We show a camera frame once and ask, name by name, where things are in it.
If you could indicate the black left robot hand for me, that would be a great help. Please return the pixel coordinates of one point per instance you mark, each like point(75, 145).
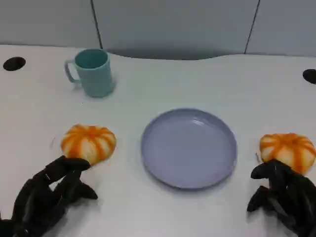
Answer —
point(37, 197)

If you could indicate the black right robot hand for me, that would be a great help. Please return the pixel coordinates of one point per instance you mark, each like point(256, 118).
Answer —
point(293, 195)

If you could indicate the orange and white bread roll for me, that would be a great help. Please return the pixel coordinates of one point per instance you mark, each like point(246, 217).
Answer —
point(288, 150)
point(89, 143)

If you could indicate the lilac plate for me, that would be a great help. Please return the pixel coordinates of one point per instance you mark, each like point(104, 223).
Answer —
point(188, 148)

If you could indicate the pale green mug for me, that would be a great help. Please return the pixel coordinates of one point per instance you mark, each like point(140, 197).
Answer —
point(96, 79)

